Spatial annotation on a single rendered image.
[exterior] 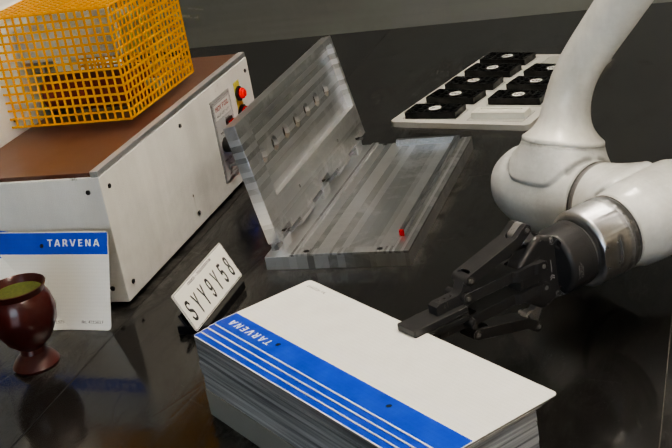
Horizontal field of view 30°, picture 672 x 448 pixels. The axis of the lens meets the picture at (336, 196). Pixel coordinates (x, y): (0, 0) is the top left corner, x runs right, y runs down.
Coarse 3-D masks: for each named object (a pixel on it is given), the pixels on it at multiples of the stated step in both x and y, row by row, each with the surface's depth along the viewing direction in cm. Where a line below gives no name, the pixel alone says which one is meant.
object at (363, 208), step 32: (352, 160) 204; (384, 160) 201; (416, 160) 199; (448, 160) 196; (320, 192) 189; (352, 192) 190; (384, 192) 188; (416, 192) 186; (448, 192) 188; (320, 224) 180; (352, 224) 178; (384, 224) 176; (416, 224) 174; (288, 256) 172; (320, 256) 170; (352, 256) 169; (384, 256) 167
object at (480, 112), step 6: (480, 108) 218; (486, 108) 217; (492, 108) 217; (498, 108) 216; (504, 108) 216; (510, 108) 215; (516, 108) 214; (522, 108) 214; (528, 108) 213; (474, 114) 216; (480, 114) 216; (486, 114) 215; (492, 114) 214; (498, 114) 214; (504, 114) 213; (510, 114) 213; (516, 114) 212; (522, 114) 212; (528, 114) 213
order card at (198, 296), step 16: (208, 256) 166; (224, 256) 169; (192, 272) 161; (208, 272) 164; (224, 272) 167; (240, 272) 170; (192, 288) 159; (208, 288) 162; (224, 288) 165; (176, 304) 155; (192, 304) 158; (208, 304) 161; (192, 320) 156
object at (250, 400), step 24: (216, 360) 132; (240, 360) 128; (216, 384) 135; (240, 384) 129; (264, 384) 124; (216, 408) 137; (240, 408) 132; (264, 408) 126; (288, 408) 121; (312, 408) 117; (240, 432) 134; (264, 432) 128; (288, 432) 124; (312, 432) 119; (336, 432) 114; (360, 432) 111; (504, 432) 108; (528, 432) 110
